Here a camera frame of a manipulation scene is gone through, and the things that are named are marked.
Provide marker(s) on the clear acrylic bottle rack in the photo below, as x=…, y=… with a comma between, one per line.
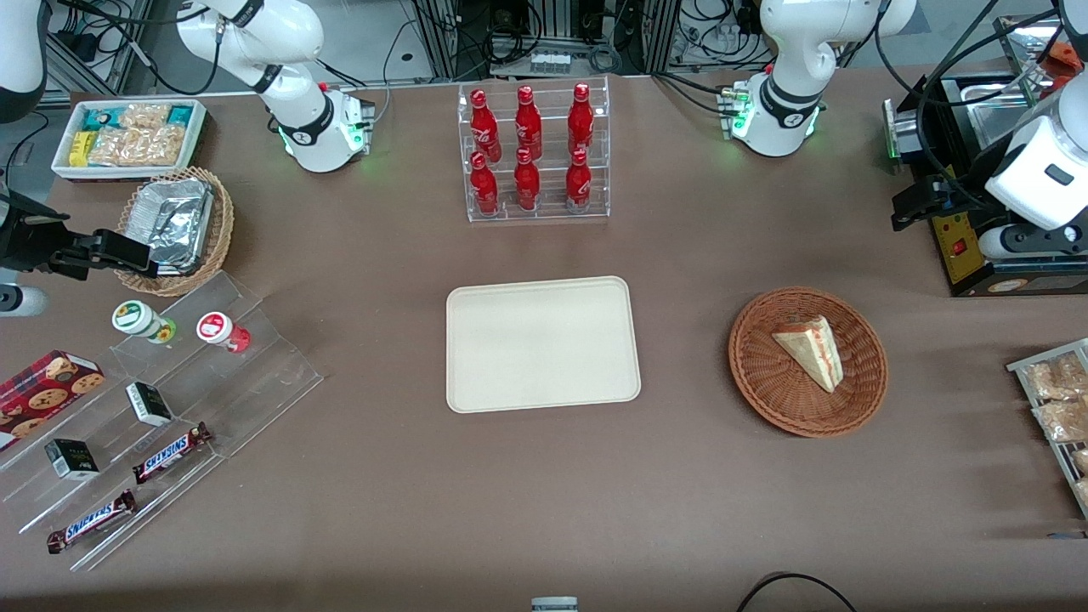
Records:
x=548, y=217

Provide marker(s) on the aluminium frame rack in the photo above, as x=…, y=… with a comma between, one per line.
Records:
x=442, y=38

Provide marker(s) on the aluminium foil tray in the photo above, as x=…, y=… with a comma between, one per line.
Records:
x=174, y=223

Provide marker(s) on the clear bag of pastries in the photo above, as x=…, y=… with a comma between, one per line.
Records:
x=1081, y=461
x=1054, y=378
x=1062, y=421
x=1083, y=491

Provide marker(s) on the white plastic bin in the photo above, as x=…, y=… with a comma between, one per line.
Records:
x=61, y=161

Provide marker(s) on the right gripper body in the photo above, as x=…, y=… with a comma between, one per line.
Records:
x=24, y=240

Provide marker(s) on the small black box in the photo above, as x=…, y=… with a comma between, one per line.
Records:
x=149, y=404
x=72, y=459

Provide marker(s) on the triangle sandwich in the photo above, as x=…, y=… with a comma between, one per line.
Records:
x=812, y=353

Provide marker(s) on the small clear cracker bag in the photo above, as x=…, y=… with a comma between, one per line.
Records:
x=144, y=116

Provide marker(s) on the light wicker basket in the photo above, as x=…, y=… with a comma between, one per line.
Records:
x=223, y=221

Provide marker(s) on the teal snack packet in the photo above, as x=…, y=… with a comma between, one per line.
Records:
x=104, y=117
x=180, y=116

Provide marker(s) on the brown wicker basket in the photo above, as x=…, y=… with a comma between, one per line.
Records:
x=765, y=382

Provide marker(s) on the yellow snack packet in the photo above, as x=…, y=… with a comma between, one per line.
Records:
x=80, y=149

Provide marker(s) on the small grey device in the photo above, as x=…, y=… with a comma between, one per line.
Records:
x=554, y=605

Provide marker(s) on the black machine yellow panel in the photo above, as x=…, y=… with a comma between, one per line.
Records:
x=956, y=255

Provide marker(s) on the red lid cup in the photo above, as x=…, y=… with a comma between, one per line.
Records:
x=217, y=327

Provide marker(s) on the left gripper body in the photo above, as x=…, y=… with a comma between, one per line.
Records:
x=954, y=195

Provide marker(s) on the large clear cracker bag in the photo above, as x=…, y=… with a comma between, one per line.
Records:
x=140, y=146

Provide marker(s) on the cream plastic tray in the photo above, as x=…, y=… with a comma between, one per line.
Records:
x=542, y=344

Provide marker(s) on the clear acrylic stepped stand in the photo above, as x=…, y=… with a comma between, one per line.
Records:
x=272, y=374

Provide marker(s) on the green lid cup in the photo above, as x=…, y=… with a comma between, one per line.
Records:
x=134, y=317

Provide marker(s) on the red cookie box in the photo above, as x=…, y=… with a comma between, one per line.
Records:
x=47, y=395

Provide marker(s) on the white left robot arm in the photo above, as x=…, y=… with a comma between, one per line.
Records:
x=790, y=51

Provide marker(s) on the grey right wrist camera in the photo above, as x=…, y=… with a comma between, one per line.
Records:
x=21, y=302

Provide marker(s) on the red cola bottle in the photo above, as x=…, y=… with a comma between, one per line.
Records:
x=484, y=127
x=578, y=185
x=484, y=189
x=528, y=123
x=580, y=119
x=527, y=185

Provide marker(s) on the white power strip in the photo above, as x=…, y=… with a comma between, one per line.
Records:
x=550, y=63

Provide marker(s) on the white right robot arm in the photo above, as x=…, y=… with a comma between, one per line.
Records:
x=297, y=127

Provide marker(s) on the snickers bar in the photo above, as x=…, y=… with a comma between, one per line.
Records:
x=170, y=455
x=89, y=523

